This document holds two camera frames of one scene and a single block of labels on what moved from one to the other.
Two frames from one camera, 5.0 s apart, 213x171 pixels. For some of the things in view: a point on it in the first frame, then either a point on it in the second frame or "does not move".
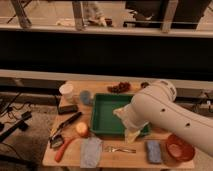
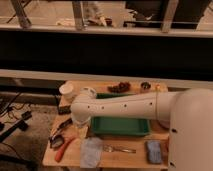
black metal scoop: [56, 141] does not move
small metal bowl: [144, 84] does not move
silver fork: [112, 149] does not move
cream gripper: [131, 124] -> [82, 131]
